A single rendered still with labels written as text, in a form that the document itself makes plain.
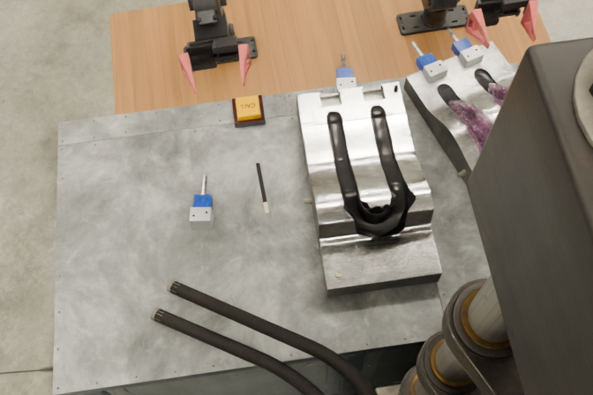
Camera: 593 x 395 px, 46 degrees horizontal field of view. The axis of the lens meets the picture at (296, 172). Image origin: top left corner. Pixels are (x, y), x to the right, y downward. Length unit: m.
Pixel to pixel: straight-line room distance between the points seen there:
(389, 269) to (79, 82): 1.79
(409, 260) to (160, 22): 0.98
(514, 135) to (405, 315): 1.16
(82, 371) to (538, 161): 1.34
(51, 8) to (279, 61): 1.58
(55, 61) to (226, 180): 1.51
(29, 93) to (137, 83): 1.16
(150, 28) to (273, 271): 0.80
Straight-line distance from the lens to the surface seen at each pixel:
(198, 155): 1.79
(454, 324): 0.86
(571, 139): 0.43
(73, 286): 1.73
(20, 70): 3.14
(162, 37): 2.02
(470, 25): 1.52
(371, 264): 1.59
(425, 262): 1.60
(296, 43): 1.96
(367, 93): 1.79
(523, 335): 0.54
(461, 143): 1.71
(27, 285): 2.67
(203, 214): 1.66
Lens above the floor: 2.36
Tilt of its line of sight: 63 degrees down
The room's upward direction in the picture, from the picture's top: 3 degrees counter-clockwise
